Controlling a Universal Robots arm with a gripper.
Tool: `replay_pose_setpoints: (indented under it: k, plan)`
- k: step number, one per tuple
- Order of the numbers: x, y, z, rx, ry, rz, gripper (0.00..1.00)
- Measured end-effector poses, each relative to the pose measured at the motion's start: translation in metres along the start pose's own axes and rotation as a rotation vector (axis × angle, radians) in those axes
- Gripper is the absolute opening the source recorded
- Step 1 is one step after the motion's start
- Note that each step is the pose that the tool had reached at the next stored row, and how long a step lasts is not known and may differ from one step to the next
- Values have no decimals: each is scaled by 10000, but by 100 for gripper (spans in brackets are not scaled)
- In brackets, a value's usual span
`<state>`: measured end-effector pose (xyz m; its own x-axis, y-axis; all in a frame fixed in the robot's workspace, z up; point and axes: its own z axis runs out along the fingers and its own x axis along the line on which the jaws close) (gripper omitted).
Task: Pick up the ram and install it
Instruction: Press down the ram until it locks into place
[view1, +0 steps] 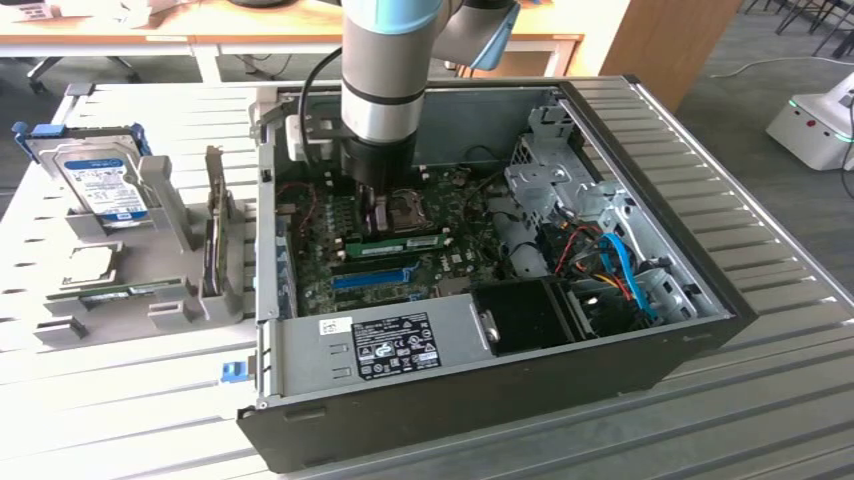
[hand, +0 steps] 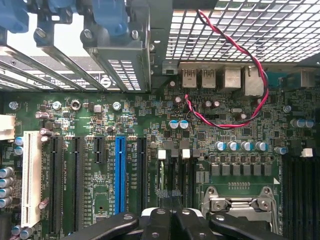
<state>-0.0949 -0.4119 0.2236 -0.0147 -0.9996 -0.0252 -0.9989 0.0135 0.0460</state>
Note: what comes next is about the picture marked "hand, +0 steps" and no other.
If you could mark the white power connector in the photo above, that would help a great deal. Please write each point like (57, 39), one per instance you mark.
(6, 127)

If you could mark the blue expansion slot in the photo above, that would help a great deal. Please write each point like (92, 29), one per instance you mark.
(120, 175)

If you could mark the dark metal PC case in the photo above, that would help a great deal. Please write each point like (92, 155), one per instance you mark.
(160, 37)

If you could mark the metal CPU socket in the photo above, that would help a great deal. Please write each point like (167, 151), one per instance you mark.
(250, 200)

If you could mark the silver motherboard screw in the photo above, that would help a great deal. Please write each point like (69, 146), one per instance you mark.
(13, 105)
(287, 108)
(57, 105)
(116, 105)

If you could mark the vented metal slot bracket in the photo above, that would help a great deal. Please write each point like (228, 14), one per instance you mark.
(120, 57)

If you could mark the long black expansion slot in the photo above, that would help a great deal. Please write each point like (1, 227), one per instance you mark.
(77, 185)
(142, 175)
(55, 185)

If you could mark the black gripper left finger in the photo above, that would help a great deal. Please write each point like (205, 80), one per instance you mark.
(117, 226)

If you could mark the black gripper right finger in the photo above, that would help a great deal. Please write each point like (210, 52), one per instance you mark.
(225, 226)

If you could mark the short black expansion slot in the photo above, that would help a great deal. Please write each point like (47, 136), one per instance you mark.
(100, 150)

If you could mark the blue-topped capacitor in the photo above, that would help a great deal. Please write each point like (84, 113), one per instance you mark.
(221, 146)
(173, 124)
(232, 146)
(260, 146)
(246, 146)
(183, 124)
(281, 150)

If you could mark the RAM slot with white latch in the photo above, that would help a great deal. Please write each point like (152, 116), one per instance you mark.
(186, 175)
(162, 170)
(307, 195)

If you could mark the white PCI expansion slot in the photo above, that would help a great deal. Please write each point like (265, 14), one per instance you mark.
(31, 175)

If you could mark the silver metal port block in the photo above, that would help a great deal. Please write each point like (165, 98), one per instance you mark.
(229, 78)

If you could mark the silver USB port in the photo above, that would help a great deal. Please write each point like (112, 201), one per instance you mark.
(208, 78)
(189, 78)

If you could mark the green computer motherboard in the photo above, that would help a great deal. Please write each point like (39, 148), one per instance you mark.
(150, 120)

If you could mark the silver network port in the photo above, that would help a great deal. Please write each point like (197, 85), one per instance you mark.
(253, 81)

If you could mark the blue slot retainer clip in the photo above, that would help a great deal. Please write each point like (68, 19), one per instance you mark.
(12, 15)
(112, 17)
(62, 5)

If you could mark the silver socket cover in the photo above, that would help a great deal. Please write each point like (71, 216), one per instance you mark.
(240, 206)

